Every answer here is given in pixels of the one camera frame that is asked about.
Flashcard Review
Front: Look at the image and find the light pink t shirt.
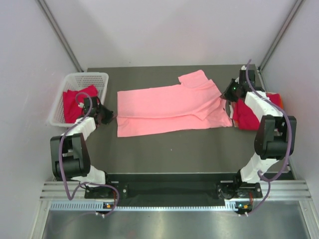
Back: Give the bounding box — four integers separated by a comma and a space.
117, 70, 232, 137

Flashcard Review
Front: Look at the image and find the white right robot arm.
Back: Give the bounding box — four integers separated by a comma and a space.
221, 66, 297, 197

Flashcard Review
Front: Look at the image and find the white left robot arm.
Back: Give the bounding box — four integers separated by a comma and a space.
50, 93, 115, 198

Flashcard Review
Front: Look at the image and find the crimson t shirt in basket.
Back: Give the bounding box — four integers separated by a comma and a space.
62, 85, 98, 123

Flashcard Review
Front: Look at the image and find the folded crimson t shirt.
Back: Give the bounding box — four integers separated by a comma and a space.
233, 92, 283, 131

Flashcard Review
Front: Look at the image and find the white perforated plastic basket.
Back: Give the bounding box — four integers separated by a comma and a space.
48, 72, 109, 127

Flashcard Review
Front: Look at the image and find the folded orange t shirt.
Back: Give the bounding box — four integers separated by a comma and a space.
266, 93, 284, 109

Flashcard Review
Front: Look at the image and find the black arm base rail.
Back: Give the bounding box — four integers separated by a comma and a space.
84, 173, 262, 207

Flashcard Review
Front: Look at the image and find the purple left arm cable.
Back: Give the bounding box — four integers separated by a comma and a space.
58, 92, 120, 220

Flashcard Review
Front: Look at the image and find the grey slotted cable duct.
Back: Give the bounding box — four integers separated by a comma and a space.
50, 201, 248, 212

